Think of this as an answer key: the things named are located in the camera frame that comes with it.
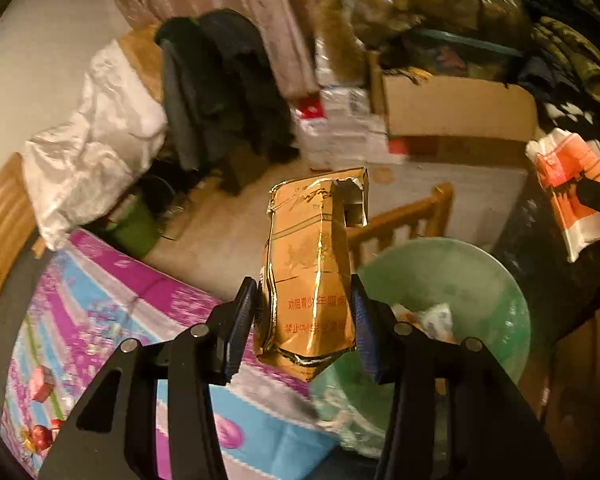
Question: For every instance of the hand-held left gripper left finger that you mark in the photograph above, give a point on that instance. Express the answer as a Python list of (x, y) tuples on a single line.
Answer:
[(240, 330)]

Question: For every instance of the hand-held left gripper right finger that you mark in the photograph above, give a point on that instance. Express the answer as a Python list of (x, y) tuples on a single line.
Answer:
[(367, 330)]

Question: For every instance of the orange white plastic bag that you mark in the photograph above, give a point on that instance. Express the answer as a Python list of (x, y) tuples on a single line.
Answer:
[(565, 170)]

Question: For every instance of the gold cigarette pack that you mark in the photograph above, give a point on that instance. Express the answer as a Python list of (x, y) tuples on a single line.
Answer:
[(305, 270)]

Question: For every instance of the trash bin with green bag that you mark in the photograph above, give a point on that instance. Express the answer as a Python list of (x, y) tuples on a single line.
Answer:
[(455, 280)]

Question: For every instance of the black plastic bag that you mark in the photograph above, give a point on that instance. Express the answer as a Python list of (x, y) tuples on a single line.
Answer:
[(535, 255)]

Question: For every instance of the purple striped floral blanket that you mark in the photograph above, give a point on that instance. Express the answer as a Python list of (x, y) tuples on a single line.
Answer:
[(115, 310)]

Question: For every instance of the camouflage cloth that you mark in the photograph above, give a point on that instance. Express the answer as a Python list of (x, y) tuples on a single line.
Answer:
[(575, 55)]

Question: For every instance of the green bucket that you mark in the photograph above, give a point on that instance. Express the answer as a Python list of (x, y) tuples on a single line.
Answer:
[(135, 230)]

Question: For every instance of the brown cardboard box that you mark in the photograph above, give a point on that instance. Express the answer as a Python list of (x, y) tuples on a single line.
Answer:
[(585, 385), (455, 105)]

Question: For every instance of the pink box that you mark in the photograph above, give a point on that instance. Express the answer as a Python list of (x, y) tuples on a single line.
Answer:
[(41, 384)]

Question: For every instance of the stack of white boxes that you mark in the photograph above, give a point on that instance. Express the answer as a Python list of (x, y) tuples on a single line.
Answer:
[(340, 125)]

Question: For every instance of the small red packet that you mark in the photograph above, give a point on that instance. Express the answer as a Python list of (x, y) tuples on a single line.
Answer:
[(56, 424)]

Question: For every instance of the red apple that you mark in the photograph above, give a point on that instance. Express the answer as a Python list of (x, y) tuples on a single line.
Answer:
[(41, 437)]

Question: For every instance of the white satin cloth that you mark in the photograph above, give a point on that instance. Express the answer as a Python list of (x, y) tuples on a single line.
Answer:
[(95, 150)]

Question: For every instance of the dark jacket on chair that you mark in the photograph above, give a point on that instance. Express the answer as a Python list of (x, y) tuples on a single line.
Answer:
[(220, 85)]

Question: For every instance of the wooden headboard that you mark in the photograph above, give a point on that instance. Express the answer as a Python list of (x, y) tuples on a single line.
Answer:
[(2, 230)]

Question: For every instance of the clear plastic bag of clothes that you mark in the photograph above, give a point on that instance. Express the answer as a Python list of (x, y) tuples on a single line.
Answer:
[(430, 0)]

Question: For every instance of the brown fur collar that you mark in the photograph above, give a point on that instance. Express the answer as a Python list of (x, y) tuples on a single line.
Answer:
[(337, 40)]

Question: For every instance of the brown cloth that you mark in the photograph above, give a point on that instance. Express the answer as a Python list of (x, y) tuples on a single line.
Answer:
[(142, 55)]

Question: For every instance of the pink patterned curtain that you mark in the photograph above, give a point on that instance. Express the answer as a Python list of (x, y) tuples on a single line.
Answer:
[(240, 5)]

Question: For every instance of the wooden slatted rail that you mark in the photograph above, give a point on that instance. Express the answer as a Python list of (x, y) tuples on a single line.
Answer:
[(405, 220)]

